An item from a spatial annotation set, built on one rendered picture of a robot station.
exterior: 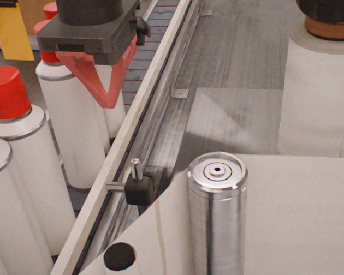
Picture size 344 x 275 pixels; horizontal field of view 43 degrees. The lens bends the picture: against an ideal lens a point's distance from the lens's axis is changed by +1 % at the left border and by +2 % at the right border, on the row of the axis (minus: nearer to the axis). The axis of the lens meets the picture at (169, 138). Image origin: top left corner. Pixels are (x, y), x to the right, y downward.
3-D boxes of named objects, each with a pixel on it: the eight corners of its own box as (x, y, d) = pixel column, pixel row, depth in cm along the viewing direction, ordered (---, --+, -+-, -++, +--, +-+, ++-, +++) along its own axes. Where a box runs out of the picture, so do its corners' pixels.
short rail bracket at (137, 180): (155, 243, 53) (144, 168, 46) (131, 240, 54) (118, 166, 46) (160, 223, 55) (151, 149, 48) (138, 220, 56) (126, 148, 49)
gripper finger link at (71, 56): (150, 85, 48) (142, 1, 43) (134, 122, 43) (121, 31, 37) (93, 82, 50) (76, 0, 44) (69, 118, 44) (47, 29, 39)
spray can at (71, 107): (111, 187, 54) (77, 31, 42) (69, 195, 53) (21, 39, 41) (107, 161, 58) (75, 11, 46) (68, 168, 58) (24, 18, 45)
